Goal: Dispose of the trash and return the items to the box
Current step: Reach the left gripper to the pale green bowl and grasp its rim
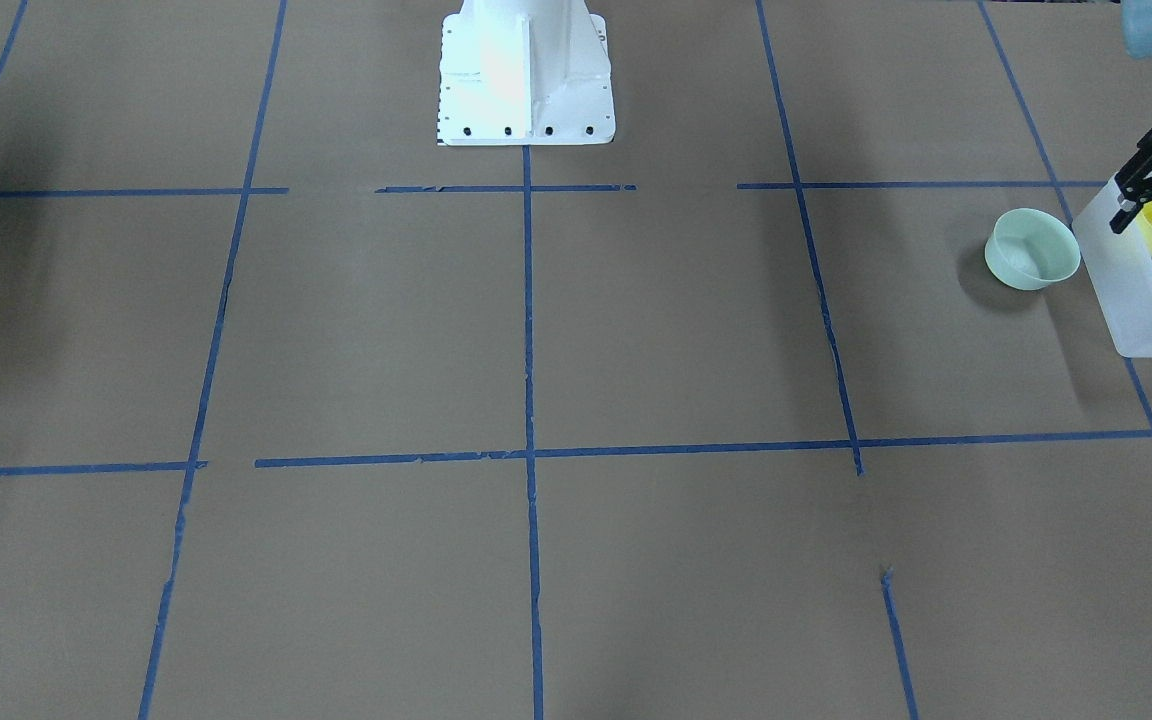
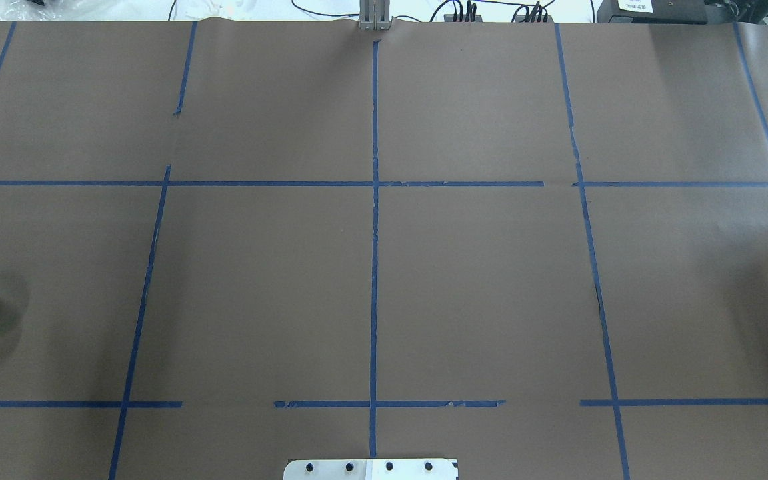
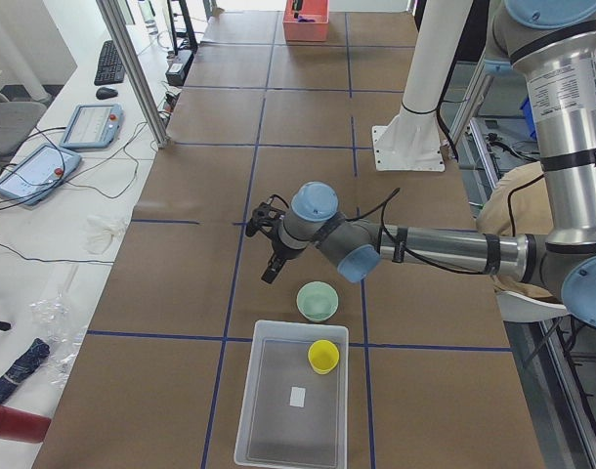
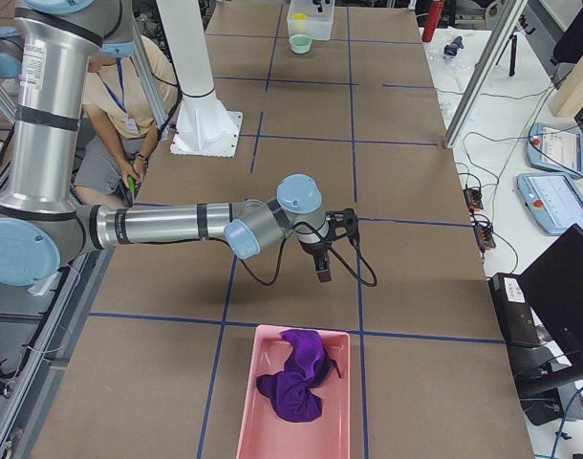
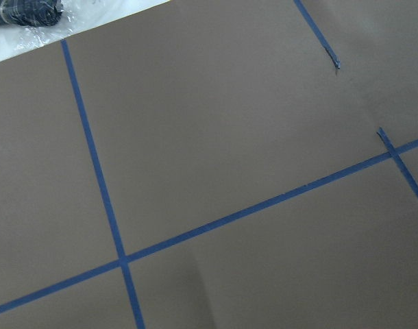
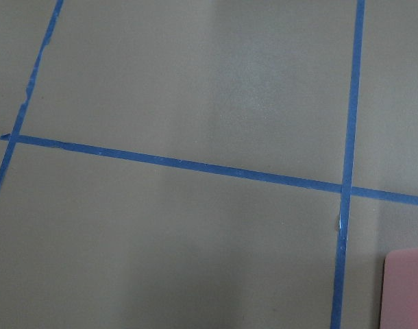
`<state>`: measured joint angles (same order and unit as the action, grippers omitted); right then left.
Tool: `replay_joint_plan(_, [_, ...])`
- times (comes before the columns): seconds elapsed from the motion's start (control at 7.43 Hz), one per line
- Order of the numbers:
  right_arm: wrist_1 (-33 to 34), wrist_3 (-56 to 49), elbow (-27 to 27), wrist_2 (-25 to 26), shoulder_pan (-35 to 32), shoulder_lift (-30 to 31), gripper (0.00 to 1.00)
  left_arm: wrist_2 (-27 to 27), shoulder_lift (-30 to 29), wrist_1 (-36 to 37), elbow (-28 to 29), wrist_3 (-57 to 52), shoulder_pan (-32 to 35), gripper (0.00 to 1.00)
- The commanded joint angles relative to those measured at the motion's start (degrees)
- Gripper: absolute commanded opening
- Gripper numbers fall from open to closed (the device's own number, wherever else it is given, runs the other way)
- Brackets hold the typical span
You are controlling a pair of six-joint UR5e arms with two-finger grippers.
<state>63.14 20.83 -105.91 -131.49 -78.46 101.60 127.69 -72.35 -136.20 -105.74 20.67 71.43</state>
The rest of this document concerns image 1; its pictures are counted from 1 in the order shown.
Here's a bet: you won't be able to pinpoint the light green bowl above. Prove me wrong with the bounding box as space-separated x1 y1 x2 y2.
984 209 1082 291

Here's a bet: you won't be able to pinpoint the clear plastic storage box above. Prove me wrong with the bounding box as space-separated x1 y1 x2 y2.
1073 181 1152 357

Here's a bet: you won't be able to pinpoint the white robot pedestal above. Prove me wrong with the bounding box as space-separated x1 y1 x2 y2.
435 1 617 147

